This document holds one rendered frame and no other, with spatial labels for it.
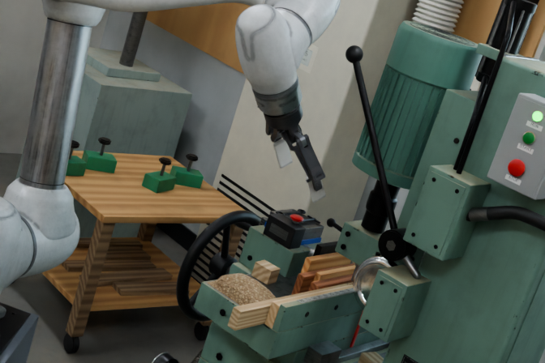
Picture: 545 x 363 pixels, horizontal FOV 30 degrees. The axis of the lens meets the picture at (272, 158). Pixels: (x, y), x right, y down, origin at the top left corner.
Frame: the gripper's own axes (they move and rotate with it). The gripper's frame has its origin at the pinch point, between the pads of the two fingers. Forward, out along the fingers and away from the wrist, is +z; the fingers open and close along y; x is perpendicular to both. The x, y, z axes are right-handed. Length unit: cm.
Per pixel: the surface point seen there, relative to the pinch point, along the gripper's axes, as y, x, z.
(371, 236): 13.2, 6.5, 11.8
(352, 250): 11.2, 2.5, 15.0
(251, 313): 22.6, -25.2, 2.5
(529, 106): 38, 29, -25
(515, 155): 40, 24, -19
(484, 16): -94, 115, 67
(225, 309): 12.6, -27.3, 9.0
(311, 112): -119, 54, 90
